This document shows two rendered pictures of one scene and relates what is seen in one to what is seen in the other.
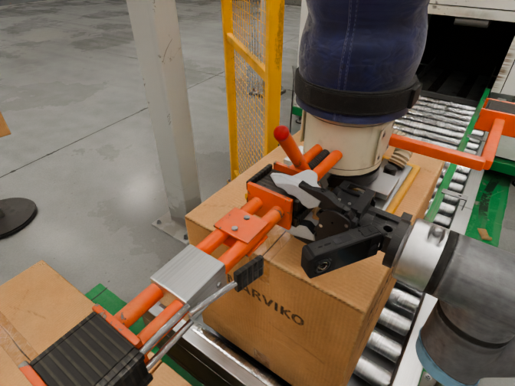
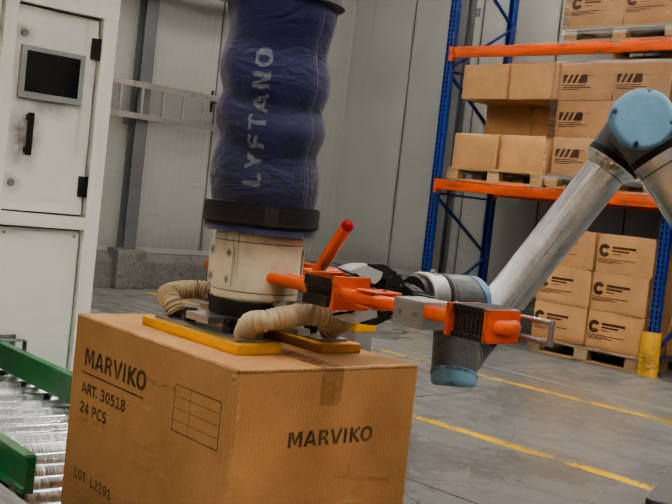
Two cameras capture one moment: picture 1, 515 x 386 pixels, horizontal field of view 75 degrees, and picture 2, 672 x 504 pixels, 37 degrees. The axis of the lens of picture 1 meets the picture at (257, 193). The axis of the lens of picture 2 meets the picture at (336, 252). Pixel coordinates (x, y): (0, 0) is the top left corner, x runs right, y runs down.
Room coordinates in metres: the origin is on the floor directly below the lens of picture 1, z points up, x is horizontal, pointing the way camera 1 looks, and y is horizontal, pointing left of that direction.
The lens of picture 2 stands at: (0.00, 1.67, 1.23)
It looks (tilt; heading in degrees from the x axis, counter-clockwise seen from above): 3 degrees down; 285
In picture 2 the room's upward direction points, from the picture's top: 6 degrees clockwise
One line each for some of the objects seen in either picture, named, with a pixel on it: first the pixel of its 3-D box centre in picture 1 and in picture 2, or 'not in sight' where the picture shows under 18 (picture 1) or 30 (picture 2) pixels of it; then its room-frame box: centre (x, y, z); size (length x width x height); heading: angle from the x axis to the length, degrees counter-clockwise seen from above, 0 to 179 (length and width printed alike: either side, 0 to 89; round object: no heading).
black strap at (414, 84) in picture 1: (355, 83); (262, 214); (0.65, -0.19, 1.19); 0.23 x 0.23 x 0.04
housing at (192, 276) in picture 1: (190, 282); (421, 312); (0.27, 0.08, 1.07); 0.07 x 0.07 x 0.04; 54
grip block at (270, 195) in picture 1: (281, 194); (336, 290); (0.44, -0.04, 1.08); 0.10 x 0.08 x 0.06; 54
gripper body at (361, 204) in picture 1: (362, 224); (390, 293); (0.37, -0.16, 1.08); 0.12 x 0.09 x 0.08; 55
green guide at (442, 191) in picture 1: (472, 145); (80, 386); (1.46, -1.06, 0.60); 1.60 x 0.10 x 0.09; 145
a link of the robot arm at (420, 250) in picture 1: (418, 250); (425, 294); (0.32, -0.22, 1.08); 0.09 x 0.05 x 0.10; 145
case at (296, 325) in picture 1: (323, 239); (229, 438); (0.67, -0.18, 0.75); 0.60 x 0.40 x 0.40; 144
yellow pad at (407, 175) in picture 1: (377, 191); (289, 326); (0.59, -0.26, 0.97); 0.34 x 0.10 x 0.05; 144
